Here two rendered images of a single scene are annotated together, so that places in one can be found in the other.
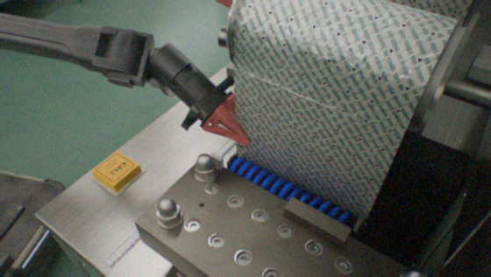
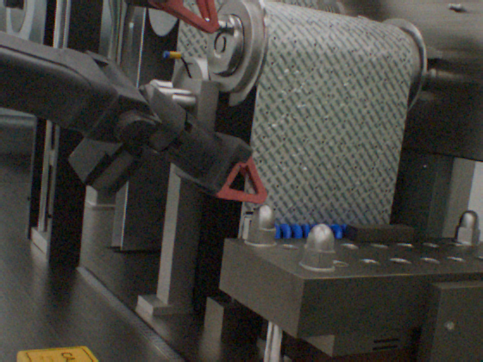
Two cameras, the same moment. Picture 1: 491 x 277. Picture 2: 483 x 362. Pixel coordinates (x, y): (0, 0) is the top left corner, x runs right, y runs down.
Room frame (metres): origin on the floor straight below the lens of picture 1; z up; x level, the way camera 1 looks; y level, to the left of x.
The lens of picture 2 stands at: (0.08, 0.79, 1.20)
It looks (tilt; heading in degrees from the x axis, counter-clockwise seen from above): 8 degrees down; 294
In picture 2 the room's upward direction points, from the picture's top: 7 degrees clockwise
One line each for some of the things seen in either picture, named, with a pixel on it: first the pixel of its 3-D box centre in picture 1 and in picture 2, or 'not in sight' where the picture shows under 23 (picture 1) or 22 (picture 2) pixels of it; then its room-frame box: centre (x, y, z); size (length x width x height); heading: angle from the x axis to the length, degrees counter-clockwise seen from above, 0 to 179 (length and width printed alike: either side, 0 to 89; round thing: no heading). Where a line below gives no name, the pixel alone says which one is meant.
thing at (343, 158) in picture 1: (302, 148); (327, 169); (0.35, -0.08, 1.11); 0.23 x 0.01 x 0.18; 55
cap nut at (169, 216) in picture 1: (167, 209); (319, 246); (0.29, 0.11, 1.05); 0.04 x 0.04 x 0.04
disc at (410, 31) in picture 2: (444, 80); (388, 71); (0.33, -0.23, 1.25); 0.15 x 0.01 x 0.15; 145
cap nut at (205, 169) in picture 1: (204, 165); (262, 224); (0.37, 0.06, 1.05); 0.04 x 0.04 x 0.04
